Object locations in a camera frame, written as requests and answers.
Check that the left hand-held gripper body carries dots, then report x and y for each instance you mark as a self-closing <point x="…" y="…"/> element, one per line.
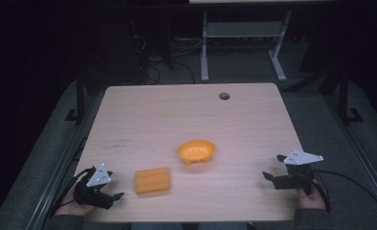
<point x="96" y="179"/>

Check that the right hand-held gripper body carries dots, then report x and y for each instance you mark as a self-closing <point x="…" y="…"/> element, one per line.
<point x="296" y="177"/>

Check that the orange sponge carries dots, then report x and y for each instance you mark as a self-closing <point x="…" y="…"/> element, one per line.
<point x="152" y="180"/>

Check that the person's right hand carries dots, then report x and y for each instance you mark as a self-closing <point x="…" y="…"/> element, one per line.
<point x="312" y="202"/>

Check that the orange bowl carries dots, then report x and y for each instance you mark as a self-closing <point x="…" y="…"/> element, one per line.
<point x="196" y="151"/>

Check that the white metal desk frame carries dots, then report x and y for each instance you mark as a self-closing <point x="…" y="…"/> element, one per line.
<point x="243" y="29"/>

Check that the grey metal rail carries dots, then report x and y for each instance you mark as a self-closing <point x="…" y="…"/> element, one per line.
<point x="59" y="166"/>
<point x="358" y="150"/>

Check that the person's left hand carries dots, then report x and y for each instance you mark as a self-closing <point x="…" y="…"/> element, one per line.
<point x="68" y="206"/>

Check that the black metal stand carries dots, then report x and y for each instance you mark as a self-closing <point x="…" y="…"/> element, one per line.
<point x="344" y="96"/>
<point x="80" y="96"/>

